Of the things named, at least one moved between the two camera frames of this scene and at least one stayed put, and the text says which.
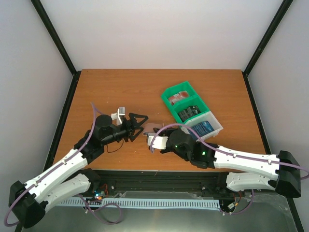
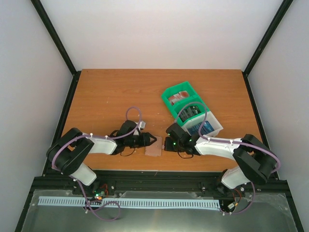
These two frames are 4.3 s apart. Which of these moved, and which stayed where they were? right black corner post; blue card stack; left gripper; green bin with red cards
Moved: left gripper
Stayed: right black corner post; blue card stack; green bin with red cards
